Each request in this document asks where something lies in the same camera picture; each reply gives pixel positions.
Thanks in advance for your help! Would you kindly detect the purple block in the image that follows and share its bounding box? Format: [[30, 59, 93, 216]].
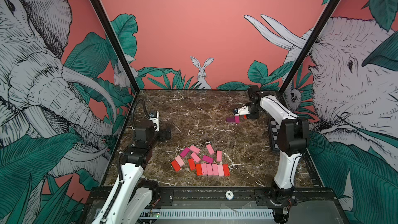
[[226, 117, 235, 123]]

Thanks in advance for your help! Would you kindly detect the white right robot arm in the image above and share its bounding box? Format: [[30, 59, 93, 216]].
[[247, 86, 309, 205]]

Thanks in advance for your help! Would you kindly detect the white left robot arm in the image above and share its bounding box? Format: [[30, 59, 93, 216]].
[[93, 117, 171, 224]]

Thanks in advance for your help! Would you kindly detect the pink block top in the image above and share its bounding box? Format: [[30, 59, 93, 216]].
[[189, 145, 201, 154]]

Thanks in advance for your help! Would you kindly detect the checkerboard calibration plate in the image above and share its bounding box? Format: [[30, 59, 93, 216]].
[[268, 117, 279, 152]]

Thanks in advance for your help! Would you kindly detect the red row block left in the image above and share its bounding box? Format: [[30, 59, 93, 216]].
[[195, 163, 203, 176]]

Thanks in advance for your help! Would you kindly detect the red row block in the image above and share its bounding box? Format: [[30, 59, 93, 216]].
[[195, 163, 203, 176], [222, 164, 230, 176]]

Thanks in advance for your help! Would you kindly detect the pink row block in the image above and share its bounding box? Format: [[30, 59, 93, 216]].
[[201, 163, 208, 175], [206, 163, 213, 176], [211, 163, 219, 176], [217, 164, 224, 177]]

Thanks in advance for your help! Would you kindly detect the red row block right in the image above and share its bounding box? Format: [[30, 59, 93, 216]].
[[222, 164, 230, 176]]

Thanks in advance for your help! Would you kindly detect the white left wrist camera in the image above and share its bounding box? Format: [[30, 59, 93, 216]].
[[148, 111, 160, 132]]

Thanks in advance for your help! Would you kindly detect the black corrugated cable hose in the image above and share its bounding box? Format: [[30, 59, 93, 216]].
[[131, 97, 150, 128]]

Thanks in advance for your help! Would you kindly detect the black front frame rail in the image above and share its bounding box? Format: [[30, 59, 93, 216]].
[[86, 186, 338, 207]]

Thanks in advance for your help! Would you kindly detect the white slotted cable duct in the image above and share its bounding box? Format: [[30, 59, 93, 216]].
[[139, 208, 274, 220]]

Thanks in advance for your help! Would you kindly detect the black right corner frame post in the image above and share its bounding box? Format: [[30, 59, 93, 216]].
[[279, 0, 341, 94]]

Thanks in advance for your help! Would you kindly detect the black corner frame post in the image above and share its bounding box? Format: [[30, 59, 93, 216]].
[[90, 0, 140, 94], [279, 0, 341, 94]]

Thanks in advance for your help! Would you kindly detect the black left corner frame post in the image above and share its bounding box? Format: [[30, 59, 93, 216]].
[[90, 0, 140, 94]]

